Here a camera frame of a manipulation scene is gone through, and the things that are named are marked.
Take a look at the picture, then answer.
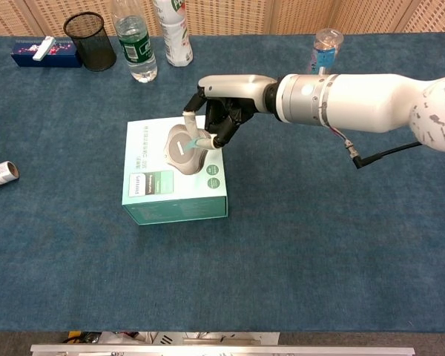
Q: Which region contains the white rectangular stick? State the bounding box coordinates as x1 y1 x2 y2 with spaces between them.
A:
32 36 56 62

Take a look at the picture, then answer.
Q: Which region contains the wooden lattice screen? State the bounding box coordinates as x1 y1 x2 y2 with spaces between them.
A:
0 0 445 37

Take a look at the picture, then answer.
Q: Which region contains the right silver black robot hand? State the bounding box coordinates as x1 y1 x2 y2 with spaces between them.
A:
181 74 279 151

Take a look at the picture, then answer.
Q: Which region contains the blue felt table cloth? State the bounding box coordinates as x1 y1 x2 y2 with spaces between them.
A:
0 32 445 333

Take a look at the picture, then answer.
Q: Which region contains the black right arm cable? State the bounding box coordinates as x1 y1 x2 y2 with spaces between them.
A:
328 125 423 171

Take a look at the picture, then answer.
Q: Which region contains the small teal paper scrap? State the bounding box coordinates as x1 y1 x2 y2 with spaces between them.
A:
182 137 202 154

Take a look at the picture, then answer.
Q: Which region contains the white printed plastic bottle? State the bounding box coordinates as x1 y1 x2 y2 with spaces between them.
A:
152 0 194 68

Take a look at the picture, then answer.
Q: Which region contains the clear green-label water bottle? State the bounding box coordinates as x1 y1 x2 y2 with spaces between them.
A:
111 0 159 84

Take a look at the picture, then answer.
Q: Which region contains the aluminium profile rail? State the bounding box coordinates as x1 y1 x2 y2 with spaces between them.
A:
30 343 416 356

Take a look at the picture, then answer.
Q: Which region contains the teal Philips product box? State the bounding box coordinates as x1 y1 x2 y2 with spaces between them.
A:
121 114 230 226

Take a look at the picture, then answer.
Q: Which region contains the black mesh pen holder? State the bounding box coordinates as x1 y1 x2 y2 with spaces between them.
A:
63 11 117 72

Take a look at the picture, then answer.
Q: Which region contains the clear snack jar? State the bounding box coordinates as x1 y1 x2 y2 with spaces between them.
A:
310 27 345 77

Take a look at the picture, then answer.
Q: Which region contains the dark blue floral box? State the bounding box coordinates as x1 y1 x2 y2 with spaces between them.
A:
10 36 83 68

